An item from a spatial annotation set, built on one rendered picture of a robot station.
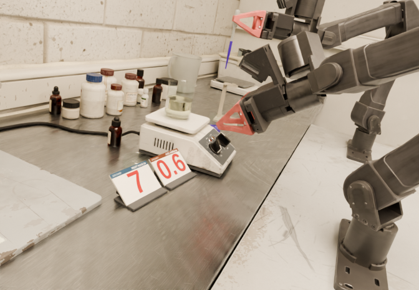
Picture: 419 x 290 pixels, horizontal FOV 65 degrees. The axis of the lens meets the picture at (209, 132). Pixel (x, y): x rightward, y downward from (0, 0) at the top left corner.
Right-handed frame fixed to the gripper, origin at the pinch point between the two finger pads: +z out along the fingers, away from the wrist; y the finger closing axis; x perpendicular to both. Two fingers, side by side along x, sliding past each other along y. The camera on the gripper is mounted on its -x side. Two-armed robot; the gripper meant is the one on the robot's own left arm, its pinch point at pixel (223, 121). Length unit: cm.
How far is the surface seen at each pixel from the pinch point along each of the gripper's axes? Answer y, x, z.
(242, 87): -85, 6, 28
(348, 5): -154, -5, -22
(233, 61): -111, -5, 37
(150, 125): 2.2, -5.2, 15.6
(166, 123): 2.0, -4.4, 11.5
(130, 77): -25.8, -17.9, 36.7
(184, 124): -0.3, -2.4, 9.2
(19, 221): 35.4, -4.3, 16.1
